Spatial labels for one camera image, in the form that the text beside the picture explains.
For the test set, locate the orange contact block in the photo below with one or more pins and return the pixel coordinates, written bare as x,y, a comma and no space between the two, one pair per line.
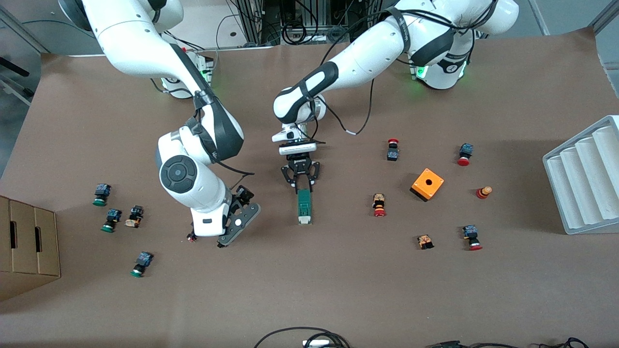
425,241

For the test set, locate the small red yellow button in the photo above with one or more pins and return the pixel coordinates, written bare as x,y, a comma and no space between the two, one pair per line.
482,193

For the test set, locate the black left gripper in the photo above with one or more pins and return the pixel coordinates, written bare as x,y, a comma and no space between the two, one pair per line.
301,166

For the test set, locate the red button blue base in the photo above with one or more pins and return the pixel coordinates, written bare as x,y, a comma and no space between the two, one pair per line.
465,151
471,234

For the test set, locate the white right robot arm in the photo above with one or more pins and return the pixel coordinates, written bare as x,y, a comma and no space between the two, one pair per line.
140,43

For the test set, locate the white ridged tray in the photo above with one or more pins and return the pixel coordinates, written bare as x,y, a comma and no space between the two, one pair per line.
580,183

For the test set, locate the black square push button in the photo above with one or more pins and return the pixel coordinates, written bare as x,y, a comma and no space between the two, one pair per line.
191,237

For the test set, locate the red button orange base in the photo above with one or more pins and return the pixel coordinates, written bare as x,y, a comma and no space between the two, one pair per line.
379,203

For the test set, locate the small white adapter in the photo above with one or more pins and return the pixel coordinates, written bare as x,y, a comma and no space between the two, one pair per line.
316,343

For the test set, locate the green push button switch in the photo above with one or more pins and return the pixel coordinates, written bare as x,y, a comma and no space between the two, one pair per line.
143,261
101,192
112,216

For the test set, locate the black orange switch block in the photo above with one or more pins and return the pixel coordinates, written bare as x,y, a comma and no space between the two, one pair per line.
135,216

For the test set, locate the black bar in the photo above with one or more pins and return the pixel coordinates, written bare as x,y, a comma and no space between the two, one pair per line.
12,65

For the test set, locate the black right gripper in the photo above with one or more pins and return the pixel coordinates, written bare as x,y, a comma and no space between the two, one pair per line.
243,195

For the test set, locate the white mounting plate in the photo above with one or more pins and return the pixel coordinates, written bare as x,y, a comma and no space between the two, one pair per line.
227,29

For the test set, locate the red mushroom button black base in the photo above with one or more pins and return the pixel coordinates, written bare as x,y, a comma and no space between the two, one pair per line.
392,153

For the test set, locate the orange button enclosure box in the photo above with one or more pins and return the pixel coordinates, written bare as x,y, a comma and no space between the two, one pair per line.
420,187

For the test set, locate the aluminium frame rack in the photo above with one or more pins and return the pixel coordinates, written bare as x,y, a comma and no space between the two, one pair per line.
254,19

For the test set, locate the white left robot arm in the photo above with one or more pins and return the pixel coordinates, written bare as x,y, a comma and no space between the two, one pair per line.
377,48

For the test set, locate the cardboard box with slots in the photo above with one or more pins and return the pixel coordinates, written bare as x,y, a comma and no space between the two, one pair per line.
29,251

